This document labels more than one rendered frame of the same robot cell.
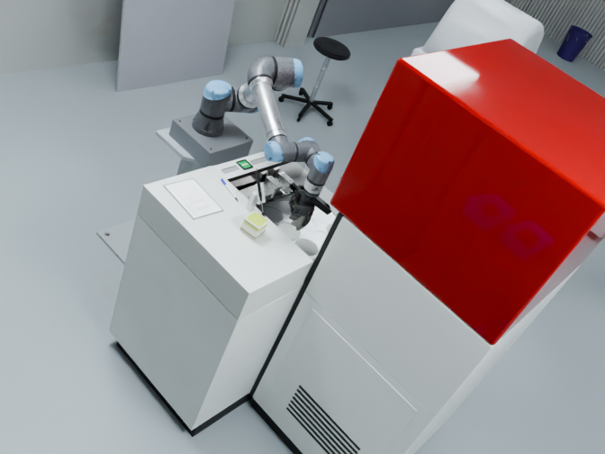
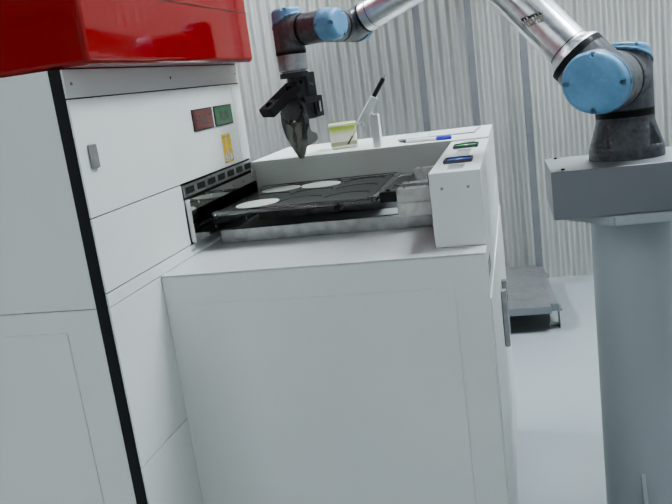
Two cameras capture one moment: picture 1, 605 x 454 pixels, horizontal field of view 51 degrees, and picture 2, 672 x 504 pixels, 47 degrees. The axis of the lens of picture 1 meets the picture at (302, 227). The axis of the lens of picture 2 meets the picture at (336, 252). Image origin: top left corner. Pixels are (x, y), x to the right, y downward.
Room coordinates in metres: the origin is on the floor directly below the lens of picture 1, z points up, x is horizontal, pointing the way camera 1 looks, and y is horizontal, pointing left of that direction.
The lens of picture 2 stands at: (3.94, -0.41, 1.14)
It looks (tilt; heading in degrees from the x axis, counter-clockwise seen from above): 12 degrees down; 166
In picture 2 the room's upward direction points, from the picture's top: 8 degrees counter-clockwise
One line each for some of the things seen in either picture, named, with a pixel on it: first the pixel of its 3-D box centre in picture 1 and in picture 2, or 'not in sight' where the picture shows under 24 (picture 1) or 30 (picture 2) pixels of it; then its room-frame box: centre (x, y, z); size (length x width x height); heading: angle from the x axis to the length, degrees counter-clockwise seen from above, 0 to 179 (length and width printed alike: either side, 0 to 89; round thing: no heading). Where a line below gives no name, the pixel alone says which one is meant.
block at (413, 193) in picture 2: (285, 179); (416, 193); (2.44, 0.16, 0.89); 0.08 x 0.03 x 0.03; 62
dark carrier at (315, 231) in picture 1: (305, 223); (311, 192); (2.19, -0.01, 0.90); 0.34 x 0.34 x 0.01; 62
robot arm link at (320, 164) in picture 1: (320, 167); (289, 31); (2.04, 0.03, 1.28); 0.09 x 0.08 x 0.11; 39
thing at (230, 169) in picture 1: (259, 171); (466, 185); (2.42, 0.28, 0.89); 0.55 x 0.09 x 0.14; 152
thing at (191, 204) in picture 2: not in sight; (226, 203); (2.11, -0.20, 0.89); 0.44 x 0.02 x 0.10; 152
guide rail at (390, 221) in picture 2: not in sight; (328, 226); (2.33, -0.01, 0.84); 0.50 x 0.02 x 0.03; 62
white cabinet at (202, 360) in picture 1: (244, 290); (385, 372); (2.18, 0.12, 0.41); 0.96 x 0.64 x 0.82; 152
